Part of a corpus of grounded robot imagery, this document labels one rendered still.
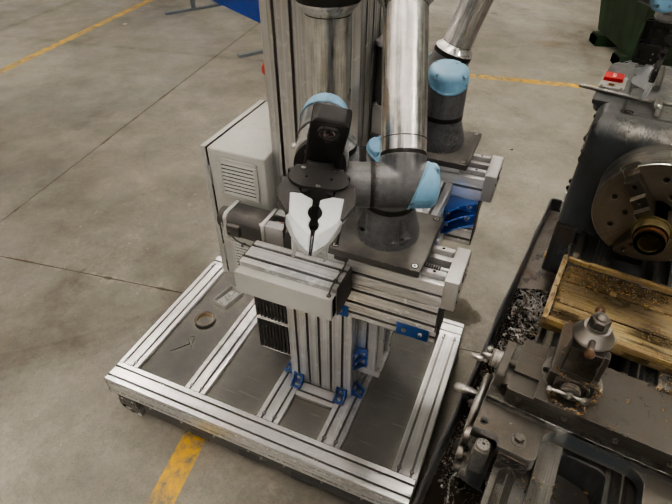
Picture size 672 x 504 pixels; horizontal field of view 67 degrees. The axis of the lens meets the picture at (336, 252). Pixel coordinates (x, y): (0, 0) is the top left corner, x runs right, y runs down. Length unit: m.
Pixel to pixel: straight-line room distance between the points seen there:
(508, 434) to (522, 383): 0.11
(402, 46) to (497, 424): 0.81
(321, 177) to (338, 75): 0.42
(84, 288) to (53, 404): 0.73
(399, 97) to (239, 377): 1.53
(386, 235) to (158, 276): 2.00
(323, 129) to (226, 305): 1.85
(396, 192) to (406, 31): 0.25
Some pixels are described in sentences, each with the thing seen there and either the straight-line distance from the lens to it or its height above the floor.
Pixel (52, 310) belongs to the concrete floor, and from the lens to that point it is 3.01.
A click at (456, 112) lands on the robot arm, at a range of 1.54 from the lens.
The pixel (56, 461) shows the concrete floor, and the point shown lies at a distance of 2.41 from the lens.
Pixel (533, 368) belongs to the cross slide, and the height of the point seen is 0.97.
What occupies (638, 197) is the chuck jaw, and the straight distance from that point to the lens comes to 1.58.
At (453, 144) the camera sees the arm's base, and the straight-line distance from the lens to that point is 1.57.
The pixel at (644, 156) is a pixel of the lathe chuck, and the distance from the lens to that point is 1.64.
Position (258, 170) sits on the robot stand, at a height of 1.19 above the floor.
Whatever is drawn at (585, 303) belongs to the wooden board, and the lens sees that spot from 1.59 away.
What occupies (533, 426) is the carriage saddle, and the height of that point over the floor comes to 0.91.
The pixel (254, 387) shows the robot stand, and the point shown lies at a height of 0.21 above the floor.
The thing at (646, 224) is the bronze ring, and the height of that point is 1.12.
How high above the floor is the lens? 1.91
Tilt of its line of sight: 40 degrees down
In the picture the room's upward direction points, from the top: straight up
